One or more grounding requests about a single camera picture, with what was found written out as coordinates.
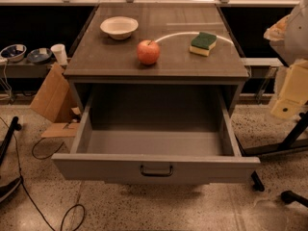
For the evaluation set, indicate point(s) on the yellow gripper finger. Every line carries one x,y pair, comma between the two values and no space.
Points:
290,90

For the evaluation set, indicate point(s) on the grey drawer cabinet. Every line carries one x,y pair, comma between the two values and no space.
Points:
174,43

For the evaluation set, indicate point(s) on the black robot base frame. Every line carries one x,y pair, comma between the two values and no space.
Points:
291,142

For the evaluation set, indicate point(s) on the blue bowl far left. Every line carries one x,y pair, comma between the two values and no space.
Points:
14,53

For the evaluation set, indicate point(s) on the open grey top drawer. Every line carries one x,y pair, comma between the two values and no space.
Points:
126,126

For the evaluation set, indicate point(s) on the white paper bowl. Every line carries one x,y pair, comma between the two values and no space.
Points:
119,27

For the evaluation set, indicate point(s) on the blue bowl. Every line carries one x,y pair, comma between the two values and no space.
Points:
39,56
14,53

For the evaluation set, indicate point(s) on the grey side shelf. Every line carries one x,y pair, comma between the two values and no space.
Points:
262,68
25,69

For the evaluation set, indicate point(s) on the black stand leg left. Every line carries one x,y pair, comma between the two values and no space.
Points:
7,190

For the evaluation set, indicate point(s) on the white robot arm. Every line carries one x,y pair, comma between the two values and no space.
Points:
290,36

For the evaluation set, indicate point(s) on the green and yellow sponge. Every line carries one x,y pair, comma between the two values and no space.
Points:
203,43

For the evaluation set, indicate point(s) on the grey side shelf left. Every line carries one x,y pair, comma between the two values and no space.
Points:
25,69

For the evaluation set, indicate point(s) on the brown cardboard box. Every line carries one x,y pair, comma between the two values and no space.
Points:
55,102

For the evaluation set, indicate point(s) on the black drawer handle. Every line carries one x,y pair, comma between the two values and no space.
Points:
156,172

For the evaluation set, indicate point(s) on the grey side shelf right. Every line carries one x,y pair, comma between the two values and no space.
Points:
262,68

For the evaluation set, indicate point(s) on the red apple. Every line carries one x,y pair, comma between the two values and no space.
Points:
148,52

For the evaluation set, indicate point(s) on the white paper cup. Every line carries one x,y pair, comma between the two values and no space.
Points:
60,54

